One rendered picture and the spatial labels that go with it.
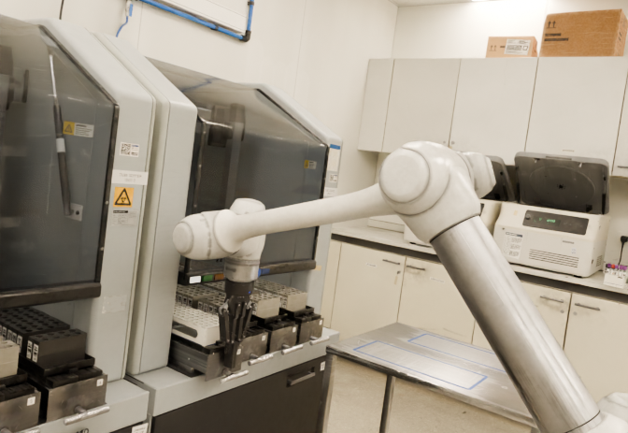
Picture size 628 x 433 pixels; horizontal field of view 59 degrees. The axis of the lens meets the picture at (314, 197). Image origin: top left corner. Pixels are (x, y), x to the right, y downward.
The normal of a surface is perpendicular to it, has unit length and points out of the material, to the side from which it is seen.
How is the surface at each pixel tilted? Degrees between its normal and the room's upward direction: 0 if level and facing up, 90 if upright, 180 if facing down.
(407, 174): 86
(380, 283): 90
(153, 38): 90
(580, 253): 90
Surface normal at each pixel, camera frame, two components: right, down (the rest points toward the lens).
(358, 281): -0.57, -0.04
